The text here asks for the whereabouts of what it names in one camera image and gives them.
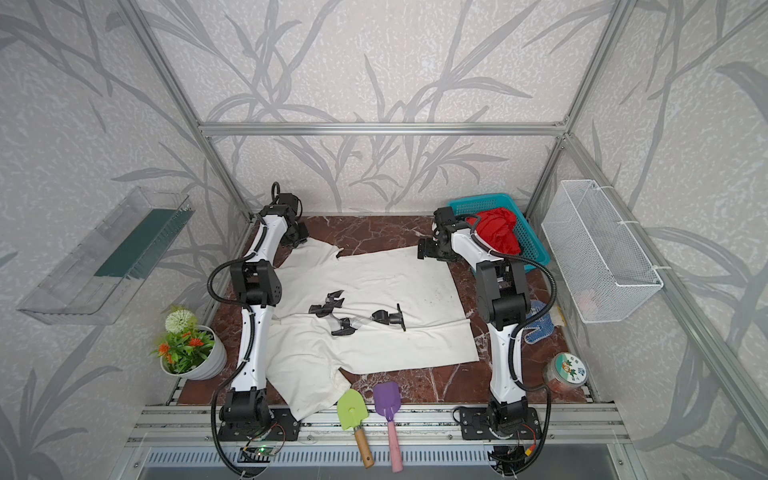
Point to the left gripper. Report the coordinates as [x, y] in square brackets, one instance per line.
[288, 204]

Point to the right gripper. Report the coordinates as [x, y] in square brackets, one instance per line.
[433, 247]

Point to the white printed t-shirt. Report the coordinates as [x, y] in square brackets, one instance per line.
[362, 314]

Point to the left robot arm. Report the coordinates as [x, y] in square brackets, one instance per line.
[257, 291]

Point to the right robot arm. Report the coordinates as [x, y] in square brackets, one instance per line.
[503, 303]

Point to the red t-shirt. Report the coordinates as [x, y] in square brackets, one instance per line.
[496, 228]

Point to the teal plastic basket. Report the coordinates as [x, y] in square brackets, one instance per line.
[528, 234]

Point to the blue dotted work glove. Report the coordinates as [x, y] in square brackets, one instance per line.
[542, 328]

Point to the purple toy shovel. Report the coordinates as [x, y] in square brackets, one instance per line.
[387, 401]

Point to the potted artificial flowers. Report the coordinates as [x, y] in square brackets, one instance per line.
[188, 349]

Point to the green toy shovel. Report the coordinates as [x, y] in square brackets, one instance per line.
[352, 411]

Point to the small green circuit board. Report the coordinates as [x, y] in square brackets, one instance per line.
[258, 454]

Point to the aluminium frame crossbar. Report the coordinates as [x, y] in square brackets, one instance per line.
[218, 129]

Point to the white wire mesh basket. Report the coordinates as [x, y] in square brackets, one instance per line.
[606, 271]

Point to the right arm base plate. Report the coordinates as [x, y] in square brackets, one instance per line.
[475, 424]

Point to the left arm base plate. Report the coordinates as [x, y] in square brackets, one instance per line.
[280, 425]

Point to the clear plastic wall shelf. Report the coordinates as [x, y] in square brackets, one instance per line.
[95, 282]

